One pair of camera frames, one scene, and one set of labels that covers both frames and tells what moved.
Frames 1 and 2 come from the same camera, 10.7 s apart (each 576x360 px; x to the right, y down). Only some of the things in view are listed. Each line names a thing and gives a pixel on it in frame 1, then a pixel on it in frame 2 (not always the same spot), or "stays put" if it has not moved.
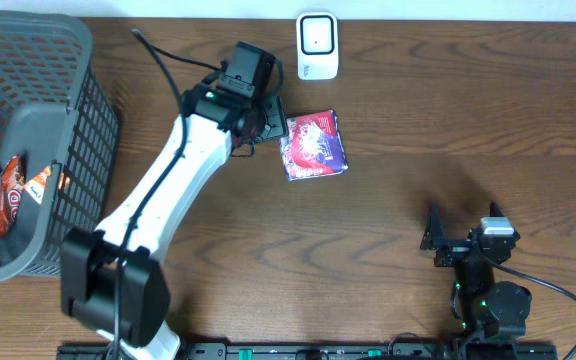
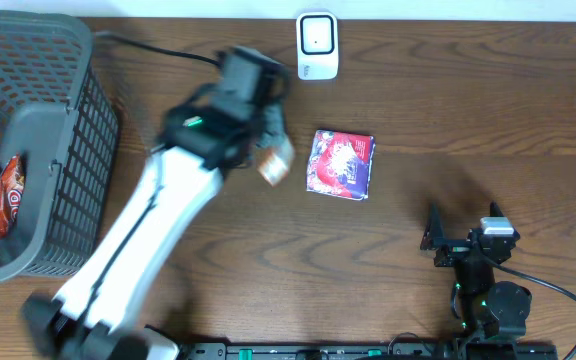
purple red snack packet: x=312 y=146 → x=340 y=164
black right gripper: x=457 y=242 stays put
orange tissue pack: x=35 y=186 → x=273 y=163
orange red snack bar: x=12 y=180 stays put
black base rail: x=333 y=351 stays put
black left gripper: x=275 y=122 stays put
